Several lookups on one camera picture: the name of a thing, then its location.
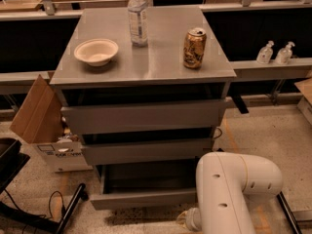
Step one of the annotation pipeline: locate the grey bottom drawer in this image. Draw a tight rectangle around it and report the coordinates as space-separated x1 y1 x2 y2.
91 159 198 210

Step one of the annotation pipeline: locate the grey drawer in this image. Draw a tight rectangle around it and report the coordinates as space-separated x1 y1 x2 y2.
82 137 214 166
61 99 226 135
91 159 198 210

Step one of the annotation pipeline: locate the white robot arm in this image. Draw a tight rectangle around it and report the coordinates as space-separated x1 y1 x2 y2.
176 152 283 234

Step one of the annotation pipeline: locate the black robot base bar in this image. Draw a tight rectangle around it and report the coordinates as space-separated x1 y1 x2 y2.
277 192 302 234

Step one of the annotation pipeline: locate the grey drawer cabinet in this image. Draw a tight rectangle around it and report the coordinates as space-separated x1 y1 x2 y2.
49 5 238 174

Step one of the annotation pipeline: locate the grey middle drawer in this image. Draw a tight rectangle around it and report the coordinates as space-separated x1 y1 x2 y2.
82 137 214 166

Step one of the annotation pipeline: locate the grey top drawer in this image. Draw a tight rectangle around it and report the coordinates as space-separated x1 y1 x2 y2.
61 99 226 135

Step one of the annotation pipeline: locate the gold soda can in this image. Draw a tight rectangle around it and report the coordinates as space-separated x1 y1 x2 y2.
183 27 207 68

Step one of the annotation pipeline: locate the white paper bowl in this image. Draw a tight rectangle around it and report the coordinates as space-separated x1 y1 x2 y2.
74 39 119 67

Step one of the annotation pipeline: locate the clear plastic water bottle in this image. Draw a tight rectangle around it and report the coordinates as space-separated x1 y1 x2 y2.
128 0 148 47

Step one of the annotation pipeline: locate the open cardboard box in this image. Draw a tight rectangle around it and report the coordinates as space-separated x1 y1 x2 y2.
10 75 92 173

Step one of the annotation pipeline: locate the left sanitizer pump bottle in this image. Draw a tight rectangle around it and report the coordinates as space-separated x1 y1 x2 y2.
256 41 274 64

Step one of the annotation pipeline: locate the sanitizer pump bottle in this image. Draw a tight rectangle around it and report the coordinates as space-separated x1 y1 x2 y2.
275 41 295 64
256 41 274 64

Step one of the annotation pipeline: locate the right sanitizer pump bottle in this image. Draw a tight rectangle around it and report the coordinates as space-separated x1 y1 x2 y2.
275 41 295 64

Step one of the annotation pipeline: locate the cardboard box at right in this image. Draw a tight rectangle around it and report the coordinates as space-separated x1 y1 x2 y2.
295 78 312 125

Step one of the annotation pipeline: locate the black chair base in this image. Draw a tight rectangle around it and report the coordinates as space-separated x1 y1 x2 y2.
0 137 90 234

